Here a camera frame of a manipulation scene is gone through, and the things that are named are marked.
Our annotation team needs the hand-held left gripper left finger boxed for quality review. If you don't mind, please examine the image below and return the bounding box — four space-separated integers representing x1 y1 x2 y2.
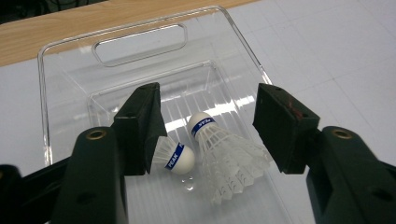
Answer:
50 81 168 224

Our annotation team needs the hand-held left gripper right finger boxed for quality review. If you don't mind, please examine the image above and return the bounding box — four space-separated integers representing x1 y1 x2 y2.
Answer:
252 82 396 224

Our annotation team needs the white plastic shuttlecock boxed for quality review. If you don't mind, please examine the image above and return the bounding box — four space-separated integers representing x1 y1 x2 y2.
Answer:
186 111 271 206
150 134 196 175

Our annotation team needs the clear plastic tray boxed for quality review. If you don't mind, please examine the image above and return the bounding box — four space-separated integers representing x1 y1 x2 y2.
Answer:
36 5 293 224

